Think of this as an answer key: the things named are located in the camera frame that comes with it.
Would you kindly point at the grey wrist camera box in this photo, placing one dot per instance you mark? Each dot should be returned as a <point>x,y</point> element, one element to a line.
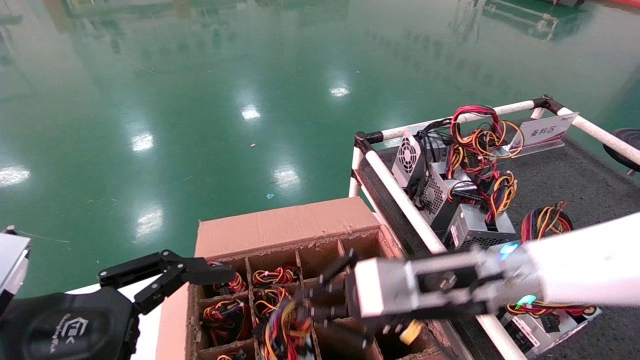
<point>385,287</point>
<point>12,262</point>

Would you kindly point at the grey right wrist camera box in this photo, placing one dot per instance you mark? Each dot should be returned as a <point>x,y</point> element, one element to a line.
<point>385,287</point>

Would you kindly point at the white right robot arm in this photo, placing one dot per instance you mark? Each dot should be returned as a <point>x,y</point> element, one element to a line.
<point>590,260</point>

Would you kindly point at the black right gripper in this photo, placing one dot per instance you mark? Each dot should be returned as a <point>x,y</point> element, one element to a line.
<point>450,310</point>

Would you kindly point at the brown cardboard divider box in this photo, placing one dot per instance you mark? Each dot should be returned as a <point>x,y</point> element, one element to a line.
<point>280,225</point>

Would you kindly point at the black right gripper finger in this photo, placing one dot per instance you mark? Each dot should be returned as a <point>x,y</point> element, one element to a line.
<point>207,272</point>

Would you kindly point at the silver power supply with fan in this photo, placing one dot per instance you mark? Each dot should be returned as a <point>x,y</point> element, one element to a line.
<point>407,155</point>

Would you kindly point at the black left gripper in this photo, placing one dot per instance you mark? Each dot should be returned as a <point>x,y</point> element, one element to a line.
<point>65,330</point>

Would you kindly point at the clear acrylic label sign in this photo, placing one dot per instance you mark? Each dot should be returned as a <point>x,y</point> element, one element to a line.
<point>545,131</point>

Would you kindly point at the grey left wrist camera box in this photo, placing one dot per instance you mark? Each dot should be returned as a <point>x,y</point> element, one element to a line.
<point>12,262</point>

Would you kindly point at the silver power supply mesh side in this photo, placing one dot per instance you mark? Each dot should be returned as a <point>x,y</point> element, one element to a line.
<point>435,195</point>

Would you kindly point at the black round object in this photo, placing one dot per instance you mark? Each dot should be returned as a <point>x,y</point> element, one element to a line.
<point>625,145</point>

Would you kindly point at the white pipe cart frame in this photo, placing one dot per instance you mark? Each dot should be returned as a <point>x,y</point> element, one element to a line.
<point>400,195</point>

